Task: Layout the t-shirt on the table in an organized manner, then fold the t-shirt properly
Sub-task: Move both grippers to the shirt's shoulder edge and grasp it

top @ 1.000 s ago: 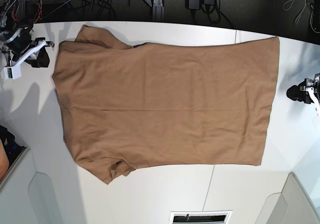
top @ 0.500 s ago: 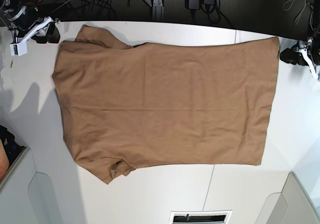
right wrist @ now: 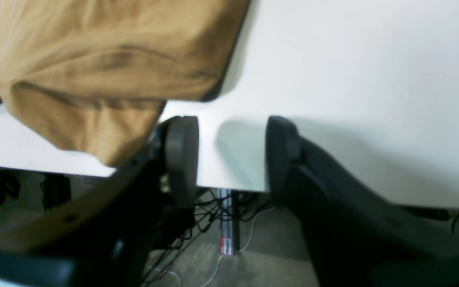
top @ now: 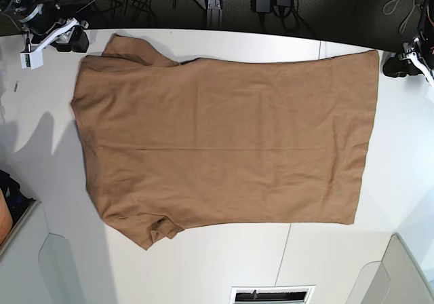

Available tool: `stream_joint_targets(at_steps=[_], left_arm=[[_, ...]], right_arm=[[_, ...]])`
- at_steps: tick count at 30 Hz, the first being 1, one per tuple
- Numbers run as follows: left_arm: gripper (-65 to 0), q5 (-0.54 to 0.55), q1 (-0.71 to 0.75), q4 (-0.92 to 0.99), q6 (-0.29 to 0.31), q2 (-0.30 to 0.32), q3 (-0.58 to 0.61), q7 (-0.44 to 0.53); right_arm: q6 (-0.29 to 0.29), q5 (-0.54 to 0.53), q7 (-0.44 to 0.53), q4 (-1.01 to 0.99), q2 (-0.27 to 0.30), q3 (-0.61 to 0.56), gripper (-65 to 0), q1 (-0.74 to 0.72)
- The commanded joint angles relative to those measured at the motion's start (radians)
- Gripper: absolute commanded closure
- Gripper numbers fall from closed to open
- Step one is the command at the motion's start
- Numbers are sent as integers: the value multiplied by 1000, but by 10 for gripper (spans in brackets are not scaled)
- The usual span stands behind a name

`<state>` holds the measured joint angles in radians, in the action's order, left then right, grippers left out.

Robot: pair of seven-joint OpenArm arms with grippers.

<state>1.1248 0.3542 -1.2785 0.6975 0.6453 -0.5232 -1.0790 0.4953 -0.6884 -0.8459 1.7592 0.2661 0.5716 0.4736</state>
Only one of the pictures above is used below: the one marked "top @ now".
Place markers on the grey bin right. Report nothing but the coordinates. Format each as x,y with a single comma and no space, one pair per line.
397,278

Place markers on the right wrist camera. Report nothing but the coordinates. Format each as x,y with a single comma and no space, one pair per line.
31,60

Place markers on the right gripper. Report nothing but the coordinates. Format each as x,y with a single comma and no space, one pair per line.
44,19

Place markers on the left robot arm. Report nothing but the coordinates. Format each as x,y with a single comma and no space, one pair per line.
425,23

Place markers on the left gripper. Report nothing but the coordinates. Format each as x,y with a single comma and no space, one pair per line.
416,59

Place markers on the grey bin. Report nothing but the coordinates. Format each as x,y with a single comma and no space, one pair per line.
30,267
397,278

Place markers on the aluminium frame post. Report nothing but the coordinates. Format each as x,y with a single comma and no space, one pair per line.
214,12

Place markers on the white floor vent grille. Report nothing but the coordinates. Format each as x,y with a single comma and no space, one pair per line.
271,295

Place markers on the grey bin left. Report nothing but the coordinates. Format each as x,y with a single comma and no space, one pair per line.
30,267

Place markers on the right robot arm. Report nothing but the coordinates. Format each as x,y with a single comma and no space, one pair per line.
11,8

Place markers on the brown t-shirt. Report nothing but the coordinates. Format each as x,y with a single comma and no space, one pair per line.
170,146

